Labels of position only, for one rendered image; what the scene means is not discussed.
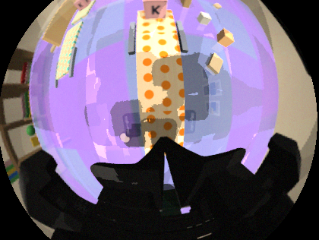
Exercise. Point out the small white cube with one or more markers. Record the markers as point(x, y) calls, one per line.
point(204, 18)

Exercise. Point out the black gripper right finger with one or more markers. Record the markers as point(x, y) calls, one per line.
point(188, 169)

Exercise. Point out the orange cube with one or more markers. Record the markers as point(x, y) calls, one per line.
point(225, 37)

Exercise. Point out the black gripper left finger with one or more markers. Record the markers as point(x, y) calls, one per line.
point(145, 175)

